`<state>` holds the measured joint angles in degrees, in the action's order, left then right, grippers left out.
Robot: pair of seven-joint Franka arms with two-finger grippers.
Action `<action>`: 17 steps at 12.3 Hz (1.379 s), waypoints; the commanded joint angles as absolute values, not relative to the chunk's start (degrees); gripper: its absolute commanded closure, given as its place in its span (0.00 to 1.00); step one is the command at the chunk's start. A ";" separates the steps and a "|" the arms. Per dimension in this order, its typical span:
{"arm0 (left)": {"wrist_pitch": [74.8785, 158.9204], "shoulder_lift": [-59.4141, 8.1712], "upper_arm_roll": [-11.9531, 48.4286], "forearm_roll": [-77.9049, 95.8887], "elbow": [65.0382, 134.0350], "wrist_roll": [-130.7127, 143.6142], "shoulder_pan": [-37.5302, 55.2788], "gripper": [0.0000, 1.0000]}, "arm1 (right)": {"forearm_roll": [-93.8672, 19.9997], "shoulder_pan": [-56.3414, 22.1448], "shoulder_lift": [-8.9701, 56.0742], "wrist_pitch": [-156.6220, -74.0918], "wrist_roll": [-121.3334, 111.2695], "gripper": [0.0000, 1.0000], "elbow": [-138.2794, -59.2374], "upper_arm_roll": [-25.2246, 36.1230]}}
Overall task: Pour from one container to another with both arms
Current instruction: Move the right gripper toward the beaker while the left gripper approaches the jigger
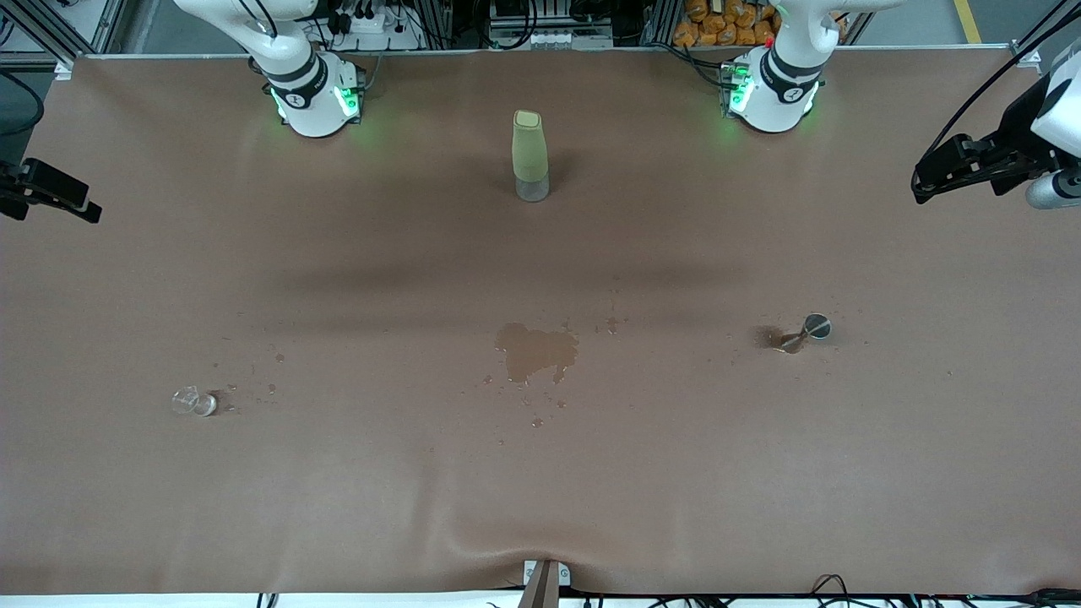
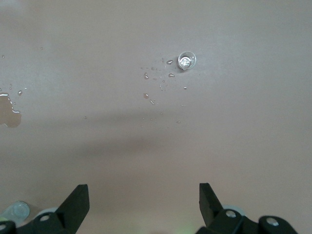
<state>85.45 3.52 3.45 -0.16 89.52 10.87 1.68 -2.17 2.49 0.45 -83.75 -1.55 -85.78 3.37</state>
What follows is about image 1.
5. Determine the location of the steel double cone jigger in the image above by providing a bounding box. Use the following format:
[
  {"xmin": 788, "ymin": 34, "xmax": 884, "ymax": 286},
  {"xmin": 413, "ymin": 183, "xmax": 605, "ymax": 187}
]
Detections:
[{"xmin": 777, "ymin": 312, "xmax": 834, "ymax": 355}]

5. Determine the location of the clear glass measuring beaker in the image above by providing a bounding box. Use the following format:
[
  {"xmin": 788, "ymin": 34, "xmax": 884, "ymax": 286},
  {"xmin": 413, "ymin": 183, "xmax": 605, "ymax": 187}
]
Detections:
[{"xmin": 171, "ymin": 385, "xmax": 220, "ymax": 418}]

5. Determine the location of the orange bread pile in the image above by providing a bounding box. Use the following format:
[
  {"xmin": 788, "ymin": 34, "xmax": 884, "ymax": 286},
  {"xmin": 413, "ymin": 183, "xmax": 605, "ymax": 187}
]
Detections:
[{"xmin": 672, "ymin": 0, "xmax": 848, "ymax": 48}]

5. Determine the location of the white power strip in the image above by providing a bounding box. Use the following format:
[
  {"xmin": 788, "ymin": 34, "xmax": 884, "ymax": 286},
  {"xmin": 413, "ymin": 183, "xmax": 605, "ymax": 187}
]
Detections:
[{"xmin": 324, "ymin": 7, "xmax": 423, "ymax": 52}]

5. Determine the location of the brown table mat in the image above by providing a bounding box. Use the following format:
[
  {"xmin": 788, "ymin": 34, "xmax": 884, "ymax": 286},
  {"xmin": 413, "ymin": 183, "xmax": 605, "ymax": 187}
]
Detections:
[{"xmin": 0, "ymin": 46, "xmax": 1081, "ymax": 597}]

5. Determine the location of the green sleeved glass bottle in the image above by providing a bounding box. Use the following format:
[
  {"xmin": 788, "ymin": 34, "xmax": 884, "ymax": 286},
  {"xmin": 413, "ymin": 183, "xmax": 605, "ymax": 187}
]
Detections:
[{"xmin": 512, "ymin": 110, "xmax": 551, "ymax": 204}]

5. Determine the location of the grey control box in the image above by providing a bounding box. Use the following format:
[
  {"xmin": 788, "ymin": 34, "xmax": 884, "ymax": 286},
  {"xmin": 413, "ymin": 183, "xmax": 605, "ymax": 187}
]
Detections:
[{"xmin": 488, "ymin": 0, "xmax": 616, "ymax": 50}]

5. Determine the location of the spilled liquid puddle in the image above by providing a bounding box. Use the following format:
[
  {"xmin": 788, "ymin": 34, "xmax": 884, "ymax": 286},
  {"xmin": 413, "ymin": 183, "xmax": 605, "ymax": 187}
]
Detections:
[{"xmin": 494, "ymin": 322, "xmax": 581, "ymax": 388}]

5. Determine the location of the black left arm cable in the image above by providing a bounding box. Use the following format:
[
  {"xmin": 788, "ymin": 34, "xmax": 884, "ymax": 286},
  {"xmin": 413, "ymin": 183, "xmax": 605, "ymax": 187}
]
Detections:
[{"xmin": 919, "ymin": 0, "xmax": 1081, "ymax": 166}]

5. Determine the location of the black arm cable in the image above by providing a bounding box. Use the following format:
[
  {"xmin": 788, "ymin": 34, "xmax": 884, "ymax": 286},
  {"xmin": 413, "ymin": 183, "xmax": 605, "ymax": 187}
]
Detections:
[
  {"xmin": 0, "ymin": 0, "xmax": 281, "ymax": 138},
  {"xmin": 919, "ymin": 0, "xmax": 1081, "ymax": 166}
]

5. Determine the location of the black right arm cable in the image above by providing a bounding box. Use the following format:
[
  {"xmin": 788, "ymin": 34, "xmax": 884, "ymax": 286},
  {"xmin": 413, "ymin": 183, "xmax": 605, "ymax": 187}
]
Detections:
[{"xmin": 0, "ymin": 0, "xmax": 281, "ymax": 138}]

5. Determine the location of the aluminium frame structure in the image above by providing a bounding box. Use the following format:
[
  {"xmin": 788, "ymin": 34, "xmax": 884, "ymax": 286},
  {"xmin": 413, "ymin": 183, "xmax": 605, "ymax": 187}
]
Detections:
[{"xmin": 0, "ymin": 0, "xmax": 1081, "ymax": 81}]

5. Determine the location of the metal edge bracket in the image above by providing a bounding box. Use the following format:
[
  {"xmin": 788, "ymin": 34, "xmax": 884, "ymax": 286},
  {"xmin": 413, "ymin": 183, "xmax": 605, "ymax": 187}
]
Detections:
[{"xmin": 523, "ymin": 558, "xmax": 573, "ymax": 608}]

